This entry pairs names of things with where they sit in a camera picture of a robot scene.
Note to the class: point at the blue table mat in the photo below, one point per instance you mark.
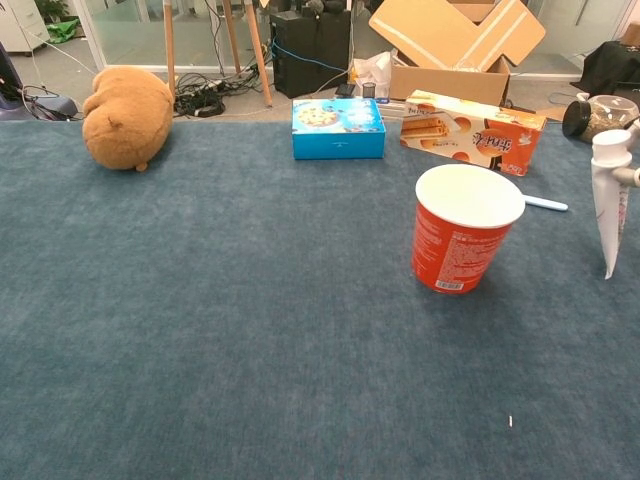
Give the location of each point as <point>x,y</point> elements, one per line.
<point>250,300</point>

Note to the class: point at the dark blue rounded base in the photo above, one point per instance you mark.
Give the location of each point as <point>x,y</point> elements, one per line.
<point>45,105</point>

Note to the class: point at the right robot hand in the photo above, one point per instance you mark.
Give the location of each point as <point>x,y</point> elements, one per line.
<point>629,177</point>

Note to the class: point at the orange wafer roll box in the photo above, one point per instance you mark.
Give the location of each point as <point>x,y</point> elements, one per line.
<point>470,135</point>

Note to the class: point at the light blue toothbrush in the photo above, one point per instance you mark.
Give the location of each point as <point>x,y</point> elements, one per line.
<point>547,203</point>

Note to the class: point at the white cabinet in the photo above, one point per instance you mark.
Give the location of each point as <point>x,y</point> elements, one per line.
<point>22,25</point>

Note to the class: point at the black cloth cover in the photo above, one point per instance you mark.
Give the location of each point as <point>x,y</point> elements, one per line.
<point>612,67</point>

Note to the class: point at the glass jar with black lid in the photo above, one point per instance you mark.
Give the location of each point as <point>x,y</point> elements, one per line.
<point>600,117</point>

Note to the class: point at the brown plush toy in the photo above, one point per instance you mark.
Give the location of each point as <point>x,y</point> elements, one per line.
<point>125,120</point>

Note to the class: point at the open cardboard box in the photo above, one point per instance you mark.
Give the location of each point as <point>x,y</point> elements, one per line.
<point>450,85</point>

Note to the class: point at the blue cookie box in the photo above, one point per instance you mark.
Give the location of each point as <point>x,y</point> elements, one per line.
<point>340,140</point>

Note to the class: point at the black computer tower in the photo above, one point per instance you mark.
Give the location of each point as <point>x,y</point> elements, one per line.
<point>310,60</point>

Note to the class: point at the red paper cup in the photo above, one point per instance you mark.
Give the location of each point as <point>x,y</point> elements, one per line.
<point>450,250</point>

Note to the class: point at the black mesh pen cup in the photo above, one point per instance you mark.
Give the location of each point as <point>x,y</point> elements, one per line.
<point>369,90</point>

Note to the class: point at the wooden stand leg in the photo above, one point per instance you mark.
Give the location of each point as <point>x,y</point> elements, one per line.
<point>257,50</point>
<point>170,50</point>
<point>232,35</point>

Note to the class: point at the green bag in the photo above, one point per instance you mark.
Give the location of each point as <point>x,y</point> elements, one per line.
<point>64,30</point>

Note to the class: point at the white plastic bag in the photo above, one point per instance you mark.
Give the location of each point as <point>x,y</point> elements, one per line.
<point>372,67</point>

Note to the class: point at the white toothpaste tube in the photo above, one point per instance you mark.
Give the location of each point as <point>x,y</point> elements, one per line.
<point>610,225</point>

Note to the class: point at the small black device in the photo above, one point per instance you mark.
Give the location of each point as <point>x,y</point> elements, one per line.
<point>345,90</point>

